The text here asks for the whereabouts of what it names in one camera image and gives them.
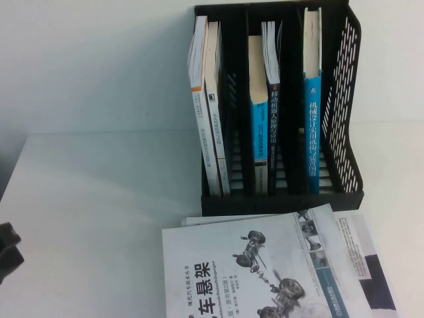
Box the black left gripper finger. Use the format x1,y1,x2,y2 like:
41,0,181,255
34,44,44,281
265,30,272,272
0,222,25,286

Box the white car suspension book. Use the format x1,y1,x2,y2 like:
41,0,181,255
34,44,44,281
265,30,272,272
161,202,368,318

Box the white book orange spine band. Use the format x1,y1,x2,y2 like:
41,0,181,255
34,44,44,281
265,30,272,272
187,16,220,196

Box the white book grey spine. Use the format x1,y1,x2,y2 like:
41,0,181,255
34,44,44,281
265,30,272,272
203,22,231,196

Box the light blue spine book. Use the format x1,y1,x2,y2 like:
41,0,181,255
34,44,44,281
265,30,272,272
248,35,269,196

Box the dark navy spine book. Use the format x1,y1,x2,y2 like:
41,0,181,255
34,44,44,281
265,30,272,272
260,21,284,196

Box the black plastic book stand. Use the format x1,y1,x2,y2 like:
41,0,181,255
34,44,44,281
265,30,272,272
193,0,365,217

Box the thick blue spine book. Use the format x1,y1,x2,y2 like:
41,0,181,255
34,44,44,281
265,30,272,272
303,7,323,194

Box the white book with man portrait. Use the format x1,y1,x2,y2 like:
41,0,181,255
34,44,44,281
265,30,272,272
180,211,398,318

